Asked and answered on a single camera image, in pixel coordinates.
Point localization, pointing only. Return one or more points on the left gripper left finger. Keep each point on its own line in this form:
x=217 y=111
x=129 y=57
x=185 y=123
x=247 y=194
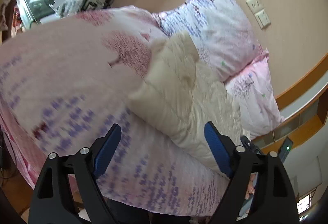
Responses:
x=104 y=149

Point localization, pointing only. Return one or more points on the cream quilted down jacket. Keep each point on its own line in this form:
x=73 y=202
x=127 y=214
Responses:
x=180 y=94

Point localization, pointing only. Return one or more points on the pink floral pillow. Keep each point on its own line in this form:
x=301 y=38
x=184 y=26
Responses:
x=253 y=90
x=220 y=30

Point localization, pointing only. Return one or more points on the pink floral bed sheet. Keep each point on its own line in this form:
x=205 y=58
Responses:
x=65 y=83

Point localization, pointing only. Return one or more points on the white wall switch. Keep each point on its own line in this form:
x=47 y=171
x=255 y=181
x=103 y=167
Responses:
x=262 y=19

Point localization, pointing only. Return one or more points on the pink floral left pillow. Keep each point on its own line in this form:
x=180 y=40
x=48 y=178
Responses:
x=220 y=30

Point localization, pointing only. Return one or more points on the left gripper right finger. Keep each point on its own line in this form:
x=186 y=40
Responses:
x=220 y=146

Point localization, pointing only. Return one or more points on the pink floral right pillow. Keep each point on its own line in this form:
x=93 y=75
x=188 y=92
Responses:
x=253 y=90

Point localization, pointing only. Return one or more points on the white wall socket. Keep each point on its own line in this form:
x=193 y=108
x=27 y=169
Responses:
x=255 y=6

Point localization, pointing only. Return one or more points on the person's right hand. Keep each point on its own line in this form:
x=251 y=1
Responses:
x=250 y=188

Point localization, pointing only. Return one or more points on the wooden headboard frame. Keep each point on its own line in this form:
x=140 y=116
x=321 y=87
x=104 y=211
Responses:
x=304 y=106

